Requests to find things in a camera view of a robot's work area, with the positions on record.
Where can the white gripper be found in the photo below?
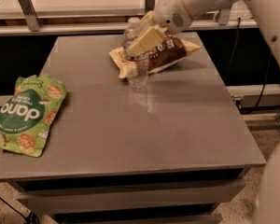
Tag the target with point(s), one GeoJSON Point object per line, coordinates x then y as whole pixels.
{"type": "Point", "coordinates": [168, 12]}

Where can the clear plastic water bottle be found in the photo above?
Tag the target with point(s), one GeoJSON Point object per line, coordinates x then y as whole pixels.
{"type": "Point", "coordinates": [137, 65]}

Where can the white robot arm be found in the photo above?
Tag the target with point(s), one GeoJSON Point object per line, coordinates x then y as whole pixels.
{"type": "Point", "coordinates": [266, 13]}

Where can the brown yellow snack bag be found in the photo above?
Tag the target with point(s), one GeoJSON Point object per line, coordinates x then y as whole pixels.
{"type": "Point", "coordinates": [171, 51]}

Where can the green rice chip bag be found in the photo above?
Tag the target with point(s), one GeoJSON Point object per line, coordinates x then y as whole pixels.
{"type": "Point", "coordinates": [25, 119]}

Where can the grey cabinet drawer front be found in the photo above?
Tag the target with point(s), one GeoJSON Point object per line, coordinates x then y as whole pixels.
{"type": "Point", "coordinates": [65, 201]}

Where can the metal rail shelf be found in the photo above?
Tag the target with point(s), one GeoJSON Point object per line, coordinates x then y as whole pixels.
{"type": "Point", "coordinates": [15, 24]}

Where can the right metal bracket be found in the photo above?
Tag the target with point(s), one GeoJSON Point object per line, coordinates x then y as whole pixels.
{"type": "Point", "coordinates": [223, 16]}

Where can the left metal bracket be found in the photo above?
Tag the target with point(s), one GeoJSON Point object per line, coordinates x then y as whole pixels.
{"type": "Point", "coordinates": [30, 16]}

